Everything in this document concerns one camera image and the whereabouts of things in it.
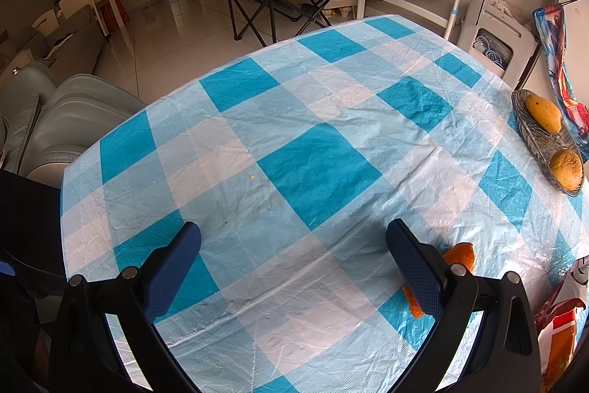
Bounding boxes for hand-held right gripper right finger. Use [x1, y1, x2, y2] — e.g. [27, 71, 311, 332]
[385, 218, 541, 393]

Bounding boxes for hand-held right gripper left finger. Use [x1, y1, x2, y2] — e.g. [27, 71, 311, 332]
[48, 222, 203, 393]

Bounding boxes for orange peel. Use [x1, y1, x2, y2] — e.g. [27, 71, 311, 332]
[401, 242, 476, 319]

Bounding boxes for red printed wrapper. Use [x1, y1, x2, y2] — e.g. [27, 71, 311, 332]
[534, 257, 589, 393]

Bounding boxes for blue checkered tablecloth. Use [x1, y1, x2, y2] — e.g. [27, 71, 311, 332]
[60, 14, 589, 393]

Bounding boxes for glass fruit dish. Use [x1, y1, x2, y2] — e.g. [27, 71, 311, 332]
[512, 89, 585, 197]

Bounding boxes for round orange fruit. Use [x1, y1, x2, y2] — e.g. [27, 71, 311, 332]
[550, 150, 584, 190]

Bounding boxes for grey leather sofa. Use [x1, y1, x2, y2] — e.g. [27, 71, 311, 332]
[0, 62, 148, 186]

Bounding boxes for yellow mango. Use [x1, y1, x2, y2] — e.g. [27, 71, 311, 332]
[525, 95, 563, 133]

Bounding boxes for colourful printed bag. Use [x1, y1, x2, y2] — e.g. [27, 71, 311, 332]
[533, 4, 589, 164]

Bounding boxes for beige sofa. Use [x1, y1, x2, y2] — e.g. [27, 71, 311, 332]
[0, 4, 106, 81]

